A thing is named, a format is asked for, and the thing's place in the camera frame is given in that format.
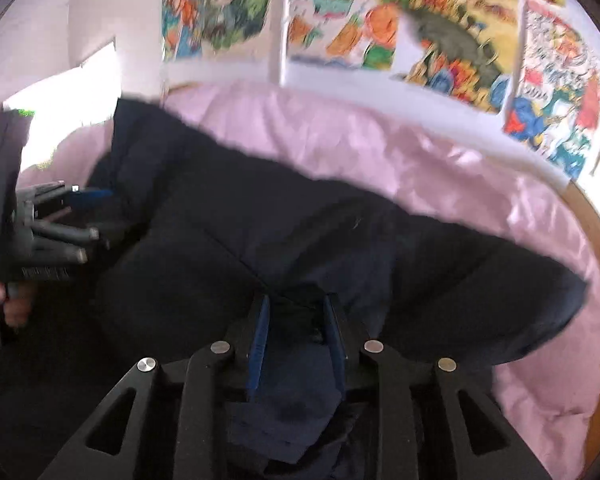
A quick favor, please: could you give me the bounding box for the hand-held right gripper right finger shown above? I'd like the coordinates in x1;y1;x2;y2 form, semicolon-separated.
324;294;552;480

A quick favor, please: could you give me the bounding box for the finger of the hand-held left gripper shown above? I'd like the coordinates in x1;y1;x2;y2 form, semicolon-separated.
20;182;114;212
30;221;101;265

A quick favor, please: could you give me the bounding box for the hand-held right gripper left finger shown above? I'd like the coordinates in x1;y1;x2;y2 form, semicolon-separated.
37;294;272;480

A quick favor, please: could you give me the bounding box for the black padded jacket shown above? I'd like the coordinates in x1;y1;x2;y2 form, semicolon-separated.
0;97;589;467

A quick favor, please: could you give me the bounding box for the person's left hand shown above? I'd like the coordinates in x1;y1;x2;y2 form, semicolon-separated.
0;279;34;329

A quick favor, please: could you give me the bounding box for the window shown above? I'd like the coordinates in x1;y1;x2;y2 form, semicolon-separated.
2;40;119;171

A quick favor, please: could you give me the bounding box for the pink blanket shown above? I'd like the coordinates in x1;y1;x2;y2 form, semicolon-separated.
17;81;600;480

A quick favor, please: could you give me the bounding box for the group of colourful wall drawings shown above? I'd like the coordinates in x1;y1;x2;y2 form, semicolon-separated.
160;0;600;199

